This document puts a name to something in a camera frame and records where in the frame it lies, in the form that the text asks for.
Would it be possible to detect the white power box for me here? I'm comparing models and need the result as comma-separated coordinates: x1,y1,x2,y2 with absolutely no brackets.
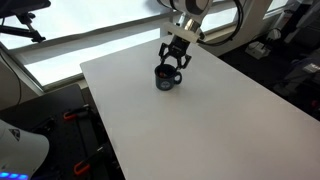
245,40,272,61

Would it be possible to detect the white window frame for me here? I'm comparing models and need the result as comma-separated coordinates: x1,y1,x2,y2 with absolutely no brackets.
0,9,188,92

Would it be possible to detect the black side bench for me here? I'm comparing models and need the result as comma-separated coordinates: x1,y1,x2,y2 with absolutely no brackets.
0,83,126,180

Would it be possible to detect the orange handled black clamp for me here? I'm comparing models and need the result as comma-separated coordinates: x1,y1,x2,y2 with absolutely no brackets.
62,104,92,122
73,142,113,177

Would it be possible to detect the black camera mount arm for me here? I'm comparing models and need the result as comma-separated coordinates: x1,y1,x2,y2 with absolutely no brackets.
0,0,53,44

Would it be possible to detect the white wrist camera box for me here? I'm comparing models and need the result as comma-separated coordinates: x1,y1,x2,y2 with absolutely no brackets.
162,21,206,45

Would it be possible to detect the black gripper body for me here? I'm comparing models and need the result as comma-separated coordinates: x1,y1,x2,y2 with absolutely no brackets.
165,34,193,58

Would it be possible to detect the white device with blue lights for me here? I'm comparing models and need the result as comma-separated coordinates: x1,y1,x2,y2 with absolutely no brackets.
0,119,51,180

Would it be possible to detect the thin black wall cable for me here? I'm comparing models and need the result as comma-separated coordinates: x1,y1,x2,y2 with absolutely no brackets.
0,54,23,108

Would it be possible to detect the grey fabric bag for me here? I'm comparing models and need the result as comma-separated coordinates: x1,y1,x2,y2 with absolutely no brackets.
284,56,320,98

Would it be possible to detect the dark blue mug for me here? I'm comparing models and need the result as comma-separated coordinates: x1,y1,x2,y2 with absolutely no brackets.
153,64,184,92

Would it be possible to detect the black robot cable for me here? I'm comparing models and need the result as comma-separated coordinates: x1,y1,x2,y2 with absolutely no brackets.
197,0,245,47

